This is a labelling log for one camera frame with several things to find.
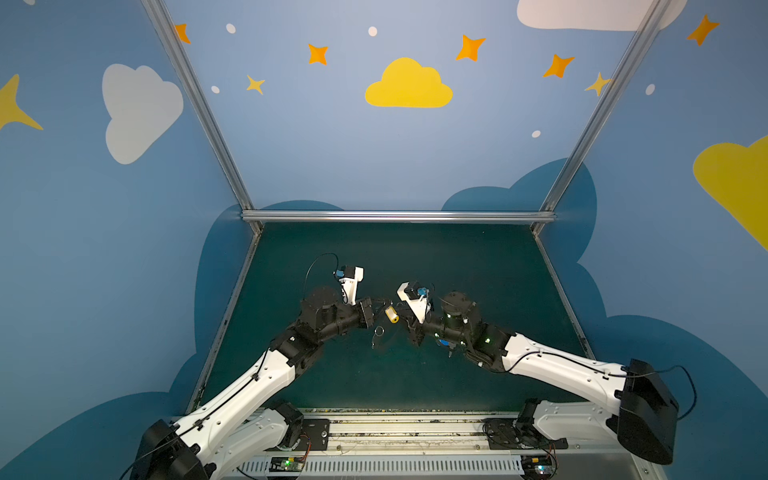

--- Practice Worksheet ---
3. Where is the yellow key tag with ring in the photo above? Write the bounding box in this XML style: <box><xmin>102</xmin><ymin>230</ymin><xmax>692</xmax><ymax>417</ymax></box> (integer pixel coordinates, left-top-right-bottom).
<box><xmin>385</xmin><ymin>305</ymin><xmax>400</xmax><ymax>324</ymax></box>

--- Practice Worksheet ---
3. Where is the grey ring-shaped metal plate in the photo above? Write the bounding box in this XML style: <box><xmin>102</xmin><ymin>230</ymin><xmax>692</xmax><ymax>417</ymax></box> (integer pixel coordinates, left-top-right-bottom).
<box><xmin>371</xmin><ymin>307</ymin><xmax>399</xmax><ymax>351</ymax></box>

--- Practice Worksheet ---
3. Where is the blue key tag with key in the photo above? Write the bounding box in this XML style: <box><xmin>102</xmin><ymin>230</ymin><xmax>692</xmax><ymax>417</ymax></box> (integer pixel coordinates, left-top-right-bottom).
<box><xmin>436</xmin><ymin>339</ymin><xmax>456</xmax><ymax>357</ymax></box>

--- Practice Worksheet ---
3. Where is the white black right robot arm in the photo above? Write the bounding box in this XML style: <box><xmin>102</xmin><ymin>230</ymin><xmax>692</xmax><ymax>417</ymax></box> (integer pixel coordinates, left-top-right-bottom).
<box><xmin>397</xmin><ymin>282</ymin><xmax>680</xmax><ymax>465</ymax></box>

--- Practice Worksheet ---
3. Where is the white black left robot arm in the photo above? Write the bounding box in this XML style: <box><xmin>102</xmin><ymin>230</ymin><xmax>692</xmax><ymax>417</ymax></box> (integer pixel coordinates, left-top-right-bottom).
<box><xmin>121</xmin><ymin>287</ymin><xmax>375</xmax><ymax>479</ymax></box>

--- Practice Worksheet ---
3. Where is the green table mat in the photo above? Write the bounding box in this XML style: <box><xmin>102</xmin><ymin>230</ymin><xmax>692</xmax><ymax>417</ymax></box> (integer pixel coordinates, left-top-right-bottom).
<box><xmin>204</xmin><ymin>223</ymin><xmax>583</xmax><ymax>411</ymax></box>

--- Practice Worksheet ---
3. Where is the left green circuit board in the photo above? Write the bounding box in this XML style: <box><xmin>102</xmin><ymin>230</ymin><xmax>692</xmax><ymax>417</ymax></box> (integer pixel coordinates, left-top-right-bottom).
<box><xmin>269</xmin><ymin>457</ymin><xmax>305</xmax><ymax>474</ymax></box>

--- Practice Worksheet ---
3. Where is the green circuit board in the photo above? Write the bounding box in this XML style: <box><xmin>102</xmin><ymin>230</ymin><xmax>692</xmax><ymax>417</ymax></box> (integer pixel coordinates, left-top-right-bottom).
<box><xmin>521</xmin><ymin>456</ymin><xmax>556</xmax><ymax>479</ymax></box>
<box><xmin>269</xmin><ymin>457</ymin><xmax>305</xmax><ymax>474</ymax></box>

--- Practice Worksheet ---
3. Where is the right green circuit board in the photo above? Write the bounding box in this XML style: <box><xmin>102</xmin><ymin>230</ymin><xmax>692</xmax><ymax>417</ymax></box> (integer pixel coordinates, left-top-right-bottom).
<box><xmin>521</xmin><ymin>456</ymin><xmax>556</xmax><ymax>479</ymax></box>

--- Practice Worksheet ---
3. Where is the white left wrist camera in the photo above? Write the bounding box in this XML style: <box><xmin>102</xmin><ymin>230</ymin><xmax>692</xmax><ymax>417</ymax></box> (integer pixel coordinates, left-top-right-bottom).
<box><xmin>335</xmin><ymin>266</ymin><xmax>364</xmax><ymax>305</ymax></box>

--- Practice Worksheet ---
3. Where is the aluminium frame back rail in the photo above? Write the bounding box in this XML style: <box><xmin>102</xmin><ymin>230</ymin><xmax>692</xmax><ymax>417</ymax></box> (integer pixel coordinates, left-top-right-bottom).
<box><xmin>241</xmin><ymin>210</ymin><xmax>556</xmax><ymax>225</ymax></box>

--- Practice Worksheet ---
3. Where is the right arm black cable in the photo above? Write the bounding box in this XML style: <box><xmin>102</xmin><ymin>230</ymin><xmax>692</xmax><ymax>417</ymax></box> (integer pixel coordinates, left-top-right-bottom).
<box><xmin>509</xmin><ymin>350</ymin><xmax>698</xmax><ymax>421</ymax></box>

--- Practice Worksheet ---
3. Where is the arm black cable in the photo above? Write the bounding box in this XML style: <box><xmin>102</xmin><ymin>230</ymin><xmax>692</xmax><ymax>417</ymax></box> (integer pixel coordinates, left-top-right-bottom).
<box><xmin>509</xmin><ymin>350</ymin><xmax>698</xmax><ymax>421</ymax></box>
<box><xmin>118</xmin><ymin>395</ymin><xmax>259</xmax><ymax>480</ymax></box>

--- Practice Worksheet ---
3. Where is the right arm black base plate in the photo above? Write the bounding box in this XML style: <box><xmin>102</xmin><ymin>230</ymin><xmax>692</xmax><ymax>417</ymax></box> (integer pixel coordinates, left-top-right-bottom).
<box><xmin>482</xmin><ymin>417</ymin><xmax>569</xmax><ymax>450</ymax></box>

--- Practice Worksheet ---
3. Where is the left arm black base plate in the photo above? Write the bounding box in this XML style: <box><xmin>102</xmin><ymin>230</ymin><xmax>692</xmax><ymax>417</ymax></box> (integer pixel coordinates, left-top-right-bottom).
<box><xmin>280</xmin><ymin>418</ymin><xmax>330</xmax><ymax>452</ymax></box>

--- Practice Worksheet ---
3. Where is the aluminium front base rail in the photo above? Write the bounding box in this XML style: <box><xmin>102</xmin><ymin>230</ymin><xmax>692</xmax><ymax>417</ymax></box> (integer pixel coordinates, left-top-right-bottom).
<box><xmin>219</xmin><ymin>411</ymin><xmax>666</xmax><ymax>479</ymax></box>

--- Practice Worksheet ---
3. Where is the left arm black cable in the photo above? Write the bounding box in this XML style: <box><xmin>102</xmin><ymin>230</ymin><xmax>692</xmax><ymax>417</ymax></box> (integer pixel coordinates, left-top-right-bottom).
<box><xmin>118</xmin><ymin>395</ymin><xmax>259</xmax><ymax>480</ymax></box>

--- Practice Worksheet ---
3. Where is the aluminium frame left post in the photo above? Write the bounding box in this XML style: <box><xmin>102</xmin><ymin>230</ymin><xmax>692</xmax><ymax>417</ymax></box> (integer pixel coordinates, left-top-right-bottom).
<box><xmin>141</xmin><ymin>0</ymin><xmax>253</xmax><ymax>214</ymax></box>

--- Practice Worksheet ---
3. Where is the aluminium frame post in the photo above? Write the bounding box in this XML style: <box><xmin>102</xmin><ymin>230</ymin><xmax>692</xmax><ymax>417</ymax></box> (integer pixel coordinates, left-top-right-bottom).
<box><xmin>539</xmin><ymin>0</ymin><xmax>672</xmax><ymax>221</ymax></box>
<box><xmin>141</xmin><ymin>0</ymin><xmax>253</xmax><ymax>214</ymax></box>

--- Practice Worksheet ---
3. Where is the aluminium frame right post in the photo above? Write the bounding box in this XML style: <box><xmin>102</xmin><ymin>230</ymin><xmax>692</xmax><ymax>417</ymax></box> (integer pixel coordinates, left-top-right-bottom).
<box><xmin>539</xmin><ymin>0</ymin><xmax>672</xmax><ymax>221</ymax></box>

